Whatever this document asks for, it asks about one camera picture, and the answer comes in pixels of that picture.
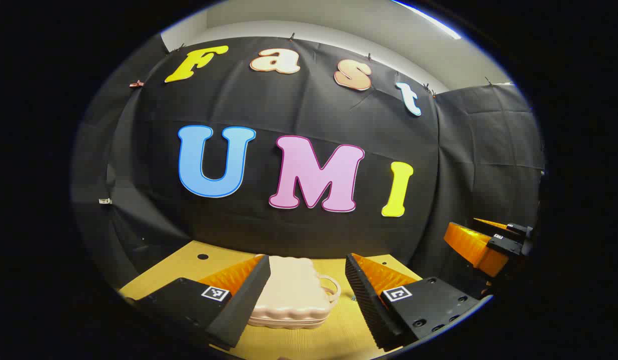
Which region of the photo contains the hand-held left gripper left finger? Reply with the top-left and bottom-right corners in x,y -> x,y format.
121,254 -> 272,351

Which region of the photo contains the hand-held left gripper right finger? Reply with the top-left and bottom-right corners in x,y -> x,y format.
345,252 -> 482,352

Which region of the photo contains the black backdrop cloth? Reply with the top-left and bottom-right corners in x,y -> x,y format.
71,35 -> 545,291

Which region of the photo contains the pink suitcase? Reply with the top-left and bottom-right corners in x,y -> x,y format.
248,255 -> 342,330

